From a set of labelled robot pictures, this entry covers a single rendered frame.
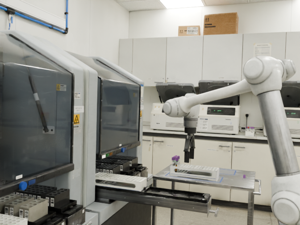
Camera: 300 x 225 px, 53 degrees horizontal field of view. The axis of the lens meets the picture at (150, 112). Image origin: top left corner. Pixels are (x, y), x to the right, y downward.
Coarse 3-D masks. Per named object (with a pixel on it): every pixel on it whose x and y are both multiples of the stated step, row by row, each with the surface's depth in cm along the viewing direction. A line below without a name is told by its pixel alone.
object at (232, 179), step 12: (168, 168) 210; (156, 180) 187; (168, 180) 183; (180, 180) 181; (192, 180) 179; (204, 180) 180; (228, 180) 182; (240, 180) 182; (252, 180) 183; (252, 192) 166; (252, 204) 167; (156, 216) 189; (252, 216) 207
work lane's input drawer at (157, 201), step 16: (96, 192) 162; (112, 192) 159; (128, 192) 157; (144, 192) 154; (160, 192) 159; (176, 192) 160; (192, 192) 157; (176, 208) 148; (192, 208) 146; (208, 208) 147
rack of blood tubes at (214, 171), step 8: (176, 168) 188; (184, 168) 186; (192, 168) 184; (200, 168) 184; (208, 168) 186; (216, 168) 186; (184, 176) 186; (192, 176) 184; (200, 176) 182; (208, 176) 181; (216, 176) 179
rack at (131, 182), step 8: (96, 176) 164; (104, 176) 165; (112, 176) 165; (120, 176) 166; (128, 176) 166; (136, 176) 167; (96, 184) 164; (104, 184) 162; (112, 184) 165; (120, 184) 170; (128, 184) 169; (136, 184) 157; (144, 184) 161
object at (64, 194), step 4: (60, 192) 130; (64, 192) 131; (68, 192) 134; (52, 196) 125; (56, 196) 126; (60, 196) 128; (64, 196) 131; (68, 196) 134; (52, 200) 125; (56, 200) 126; (60, 200) 128; (64, 200) 131; (68, 200) 134; (52, 204) 125; (56, 204) 126; (60, 204) 129; (64, 204) 131
